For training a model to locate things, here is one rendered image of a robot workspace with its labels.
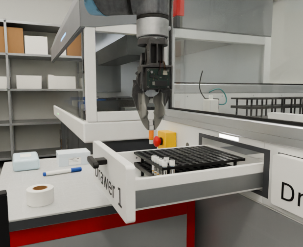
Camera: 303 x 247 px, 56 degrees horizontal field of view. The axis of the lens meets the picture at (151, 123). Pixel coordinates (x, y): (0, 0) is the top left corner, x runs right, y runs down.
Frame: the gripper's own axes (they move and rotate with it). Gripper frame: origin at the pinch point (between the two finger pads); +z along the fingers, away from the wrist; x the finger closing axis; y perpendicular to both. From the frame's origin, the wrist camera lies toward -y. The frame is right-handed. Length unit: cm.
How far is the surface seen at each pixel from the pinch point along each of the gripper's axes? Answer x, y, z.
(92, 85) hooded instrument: -14, -75, -12
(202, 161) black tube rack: 10.4, 8.6, 7.9
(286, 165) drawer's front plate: 24.2, 19.3, 6.9
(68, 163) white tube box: -24, -48, 20
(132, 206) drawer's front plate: -7.2, 19.4, 12.9
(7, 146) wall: -144, -395, 73
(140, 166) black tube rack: -2.5, -0.2, 10.8
